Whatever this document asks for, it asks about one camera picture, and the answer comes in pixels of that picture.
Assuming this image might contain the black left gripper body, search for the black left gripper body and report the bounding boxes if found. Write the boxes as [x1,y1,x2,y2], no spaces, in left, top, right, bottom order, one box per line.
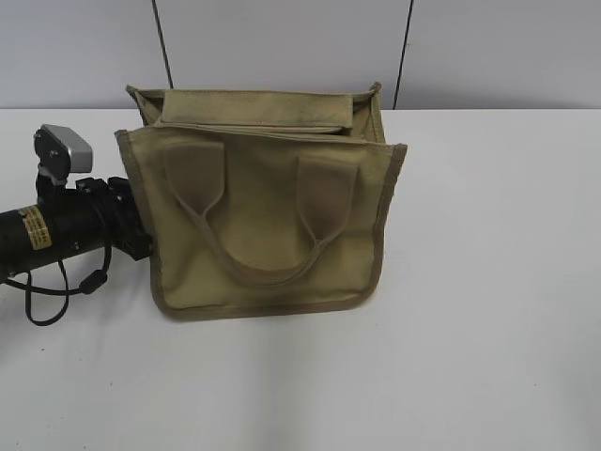
[76,177,153,261]

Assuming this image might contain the yellow canvas tote bag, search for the yellow canvas tote bag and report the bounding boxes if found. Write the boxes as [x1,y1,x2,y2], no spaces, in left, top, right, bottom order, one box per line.
[116,84,408,320]

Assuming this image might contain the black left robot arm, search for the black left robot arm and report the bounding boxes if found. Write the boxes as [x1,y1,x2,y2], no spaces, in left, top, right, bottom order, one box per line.
[1,177,153,281]

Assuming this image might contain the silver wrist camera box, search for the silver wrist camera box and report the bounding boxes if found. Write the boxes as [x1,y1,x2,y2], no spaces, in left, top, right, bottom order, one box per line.
[34,124,93,185]

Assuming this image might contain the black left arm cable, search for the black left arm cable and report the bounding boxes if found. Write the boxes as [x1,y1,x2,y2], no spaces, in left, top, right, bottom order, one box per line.
[0,246,113,324]

